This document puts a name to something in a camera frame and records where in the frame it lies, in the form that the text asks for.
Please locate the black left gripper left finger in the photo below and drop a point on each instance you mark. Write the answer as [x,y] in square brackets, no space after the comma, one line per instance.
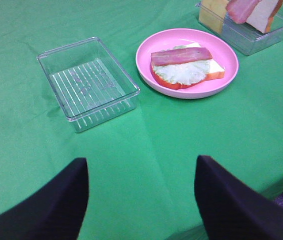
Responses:
[55,212]

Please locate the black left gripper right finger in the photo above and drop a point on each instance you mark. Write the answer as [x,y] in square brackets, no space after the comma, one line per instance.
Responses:
[230,210]

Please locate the bread slice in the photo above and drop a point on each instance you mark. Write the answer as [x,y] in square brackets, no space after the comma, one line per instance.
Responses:
[263,14]
[216,70]

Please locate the green lettuce leaf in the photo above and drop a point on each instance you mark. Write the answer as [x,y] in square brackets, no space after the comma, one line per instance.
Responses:
[184,72]

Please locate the straight bacon strip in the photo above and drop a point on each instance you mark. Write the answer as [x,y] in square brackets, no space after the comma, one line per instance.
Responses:
[180,56]

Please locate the yellow cheese slice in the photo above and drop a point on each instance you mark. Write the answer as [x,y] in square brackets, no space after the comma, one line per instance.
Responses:
[212,14]

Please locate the curved bacon strip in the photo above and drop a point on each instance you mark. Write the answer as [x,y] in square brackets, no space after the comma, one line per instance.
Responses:
[240,10]

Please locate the clear left plastic tray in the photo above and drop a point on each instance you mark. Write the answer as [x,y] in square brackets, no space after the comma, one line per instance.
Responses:
[90,85]

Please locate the clear plastic tray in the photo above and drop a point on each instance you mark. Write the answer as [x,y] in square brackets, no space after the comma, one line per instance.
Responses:
[90,85]
[245,37]

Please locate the pink plate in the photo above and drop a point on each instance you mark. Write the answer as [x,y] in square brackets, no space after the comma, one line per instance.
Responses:
[221,52]

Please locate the clear right plastic tray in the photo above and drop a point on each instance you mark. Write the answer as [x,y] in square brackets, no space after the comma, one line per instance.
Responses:
[245,37]

